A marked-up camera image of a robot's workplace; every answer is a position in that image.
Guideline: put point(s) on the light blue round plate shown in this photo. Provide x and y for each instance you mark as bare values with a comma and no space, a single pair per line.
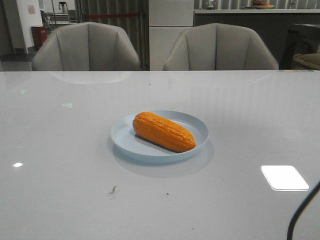
136,148

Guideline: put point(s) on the grey armchair left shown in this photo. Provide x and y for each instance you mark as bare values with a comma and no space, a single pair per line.
87,46

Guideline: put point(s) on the dark side table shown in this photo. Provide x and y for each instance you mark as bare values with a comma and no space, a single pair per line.
300,39

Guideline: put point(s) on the grey armchair right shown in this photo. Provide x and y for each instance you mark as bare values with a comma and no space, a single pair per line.
219,47

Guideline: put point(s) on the dark grey counter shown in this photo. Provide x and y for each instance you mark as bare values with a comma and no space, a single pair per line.
271,24

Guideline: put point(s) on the fruit bowl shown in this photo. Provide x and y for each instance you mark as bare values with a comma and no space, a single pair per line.
261,5

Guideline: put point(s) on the grey armchair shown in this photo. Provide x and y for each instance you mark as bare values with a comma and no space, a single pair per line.
219,47
87,46

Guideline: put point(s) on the red barrier belt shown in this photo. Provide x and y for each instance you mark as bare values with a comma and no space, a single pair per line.
111,16

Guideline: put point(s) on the white cabinet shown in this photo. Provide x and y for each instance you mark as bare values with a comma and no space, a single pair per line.
167,19

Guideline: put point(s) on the beige cushion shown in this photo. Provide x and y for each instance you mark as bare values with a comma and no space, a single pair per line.
309,61

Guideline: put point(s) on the orange corn cob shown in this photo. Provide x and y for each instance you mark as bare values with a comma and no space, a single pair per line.
163,132

